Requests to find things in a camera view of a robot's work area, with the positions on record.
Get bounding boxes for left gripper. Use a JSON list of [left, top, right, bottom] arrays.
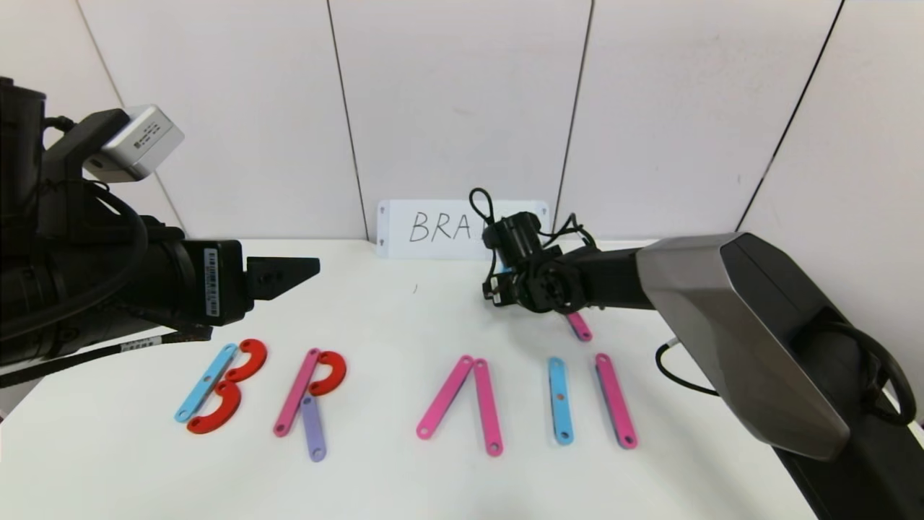
[[128, 239, 321, 327]]

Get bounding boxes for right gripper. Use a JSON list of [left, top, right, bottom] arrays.
[[482, 272, 519, 307]]

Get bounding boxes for small red arc piece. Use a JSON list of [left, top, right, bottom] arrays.
[[308, 351, 347, 397]]

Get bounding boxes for short purple bar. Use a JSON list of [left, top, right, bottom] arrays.
[[301, 394, 328, 463]]

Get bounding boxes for white BRAIN sign card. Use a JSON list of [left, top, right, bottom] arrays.
[[377, 200, 551, 259]]

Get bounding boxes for large red arc piece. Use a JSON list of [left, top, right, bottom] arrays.
[[188, 381, 243, 435], [225, 339, 269, 384]]

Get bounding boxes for long blue bar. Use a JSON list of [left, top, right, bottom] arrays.
[[175, 343, 240, 423], [547, 357, 575, 446]]

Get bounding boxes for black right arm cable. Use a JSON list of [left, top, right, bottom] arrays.
[[823, 321, 919, 427], [654, 338, 724, 397], [468, 187, 500, 243]]

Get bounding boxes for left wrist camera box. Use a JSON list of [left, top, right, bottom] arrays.
[[82, 105, 186, 183]]

